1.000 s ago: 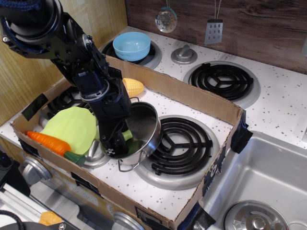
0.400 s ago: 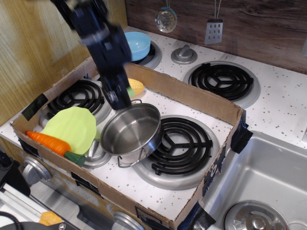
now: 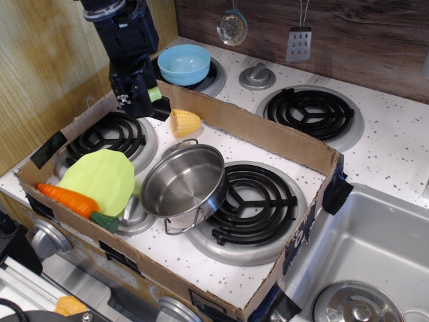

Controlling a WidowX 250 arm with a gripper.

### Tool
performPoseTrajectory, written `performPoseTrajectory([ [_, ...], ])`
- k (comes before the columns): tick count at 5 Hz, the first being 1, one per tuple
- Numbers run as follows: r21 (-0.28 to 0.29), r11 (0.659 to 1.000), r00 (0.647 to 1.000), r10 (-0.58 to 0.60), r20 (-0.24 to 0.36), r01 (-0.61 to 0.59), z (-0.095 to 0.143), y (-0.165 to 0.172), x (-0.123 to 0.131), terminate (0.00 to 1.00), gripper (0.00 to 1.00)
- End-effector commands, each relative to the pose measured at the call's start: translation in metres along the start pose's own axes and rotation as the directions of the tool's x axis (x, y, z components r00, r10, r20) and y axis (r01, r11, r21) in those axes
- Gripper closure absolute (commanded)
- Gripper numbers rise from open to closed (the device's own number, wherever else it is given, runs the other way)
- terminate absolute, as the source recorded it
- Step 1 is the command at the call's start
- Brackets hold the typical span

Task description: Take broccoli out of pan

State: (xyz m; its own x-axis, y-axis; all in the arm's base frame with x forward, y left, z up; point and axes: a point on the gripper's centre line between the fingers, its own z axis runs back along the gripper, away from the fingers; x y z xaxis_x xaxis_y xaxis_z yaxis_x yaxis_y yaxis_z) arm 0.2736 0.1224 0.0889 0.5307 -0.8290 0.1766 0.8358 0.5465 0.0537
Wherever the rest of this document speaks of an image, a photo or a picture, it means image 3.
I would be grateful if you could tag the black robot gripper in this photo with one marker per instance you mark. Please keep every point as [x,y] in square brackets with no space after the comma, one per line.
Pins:
[129,37]

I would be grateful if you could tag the green toy broccoli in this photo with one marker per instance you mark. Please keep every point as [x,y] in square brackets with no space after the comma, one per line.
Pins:
[154,94]

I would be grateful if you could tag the stainless steel pan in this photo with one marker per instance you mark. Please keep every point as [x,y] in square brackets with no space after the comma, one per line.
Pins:
[186,187]

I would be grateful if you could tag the light blue plastic bowl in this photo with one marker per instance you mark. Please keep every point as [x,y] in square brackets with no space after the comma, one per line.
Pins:
[184,65]

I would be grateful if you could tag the front left black burner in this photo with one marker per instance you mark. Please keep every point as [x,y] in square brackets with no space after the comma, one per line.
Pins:
[116,131]

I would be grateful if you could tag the yellow toy corn cob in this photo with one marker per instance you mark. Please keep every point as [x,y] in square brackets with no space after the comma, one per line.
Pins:
[183,122]

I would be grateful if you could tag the light green plastic plate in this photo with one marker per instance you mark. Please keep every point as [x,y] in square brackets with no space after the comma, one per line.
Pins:
[106,176]

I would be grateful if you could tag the silver slotted toy spoon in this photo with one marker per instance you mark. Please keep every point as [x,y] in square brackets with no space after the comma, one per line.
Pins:
[232,26]

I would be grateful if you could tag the silver back stove knob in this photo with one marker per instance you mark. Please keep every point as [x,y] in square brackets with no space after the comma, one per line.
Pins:
[257,78]

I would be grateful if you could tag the silver stove knob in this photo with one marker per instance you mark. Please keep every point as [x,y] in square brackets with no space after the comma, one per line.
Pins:
[134,220]
[257,78]

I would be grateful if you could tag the orange toy carrot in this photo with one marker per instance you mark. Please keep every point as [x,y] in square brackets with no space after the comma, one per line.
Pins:
[80,204]

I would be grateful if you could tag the silver centre stove knob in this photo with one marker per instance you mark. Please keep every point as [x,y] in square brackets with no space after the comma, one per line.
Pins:
[134,220]

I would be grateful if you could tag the silver toy spatula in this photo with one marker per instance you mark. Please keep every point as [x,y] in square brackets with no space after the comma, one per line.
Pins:
[299,39]

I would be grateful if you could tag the front right black burner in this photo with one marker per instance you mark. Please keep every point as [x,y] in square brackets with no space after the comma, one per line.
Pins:
[263,206]

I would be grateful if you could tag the left front oven knob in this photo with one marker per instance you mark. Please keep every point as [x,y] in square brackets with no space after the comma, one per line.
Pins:
[48,240]

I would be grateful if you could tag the oven knob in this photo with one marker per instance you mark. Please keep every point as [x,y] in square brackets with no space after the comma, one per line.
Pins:
[171,310]
[48,240]

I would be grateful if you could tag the back right black burner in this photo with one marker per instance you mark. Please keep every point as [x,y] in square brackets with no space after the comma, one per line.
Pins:
[322,113]

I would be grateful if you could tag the black device at left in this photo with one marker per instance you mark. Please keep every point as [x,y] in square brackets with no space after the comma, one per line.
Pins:
[15,245]

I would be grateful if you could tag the brown cardboard fence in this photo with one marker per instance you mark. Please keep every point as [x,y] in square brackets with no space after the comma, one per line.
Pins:
[171,263]

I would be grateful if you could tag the right front oven knob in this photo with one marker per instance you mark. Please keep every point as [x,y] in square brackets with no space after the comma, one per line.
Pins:
[171,310]

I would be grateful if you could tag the small orange toy piece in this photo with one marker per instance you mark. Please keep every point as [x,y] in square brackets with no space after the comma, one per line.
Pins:
[69,305]

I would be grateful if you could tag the stainless steel sink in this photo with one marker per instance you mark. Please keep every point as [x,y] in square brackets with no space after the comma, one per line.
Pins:
[374,238]

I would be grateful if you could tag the silver pot lid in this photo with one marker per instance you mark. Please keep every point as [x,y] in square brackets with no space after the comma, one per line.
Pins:
[350,300]

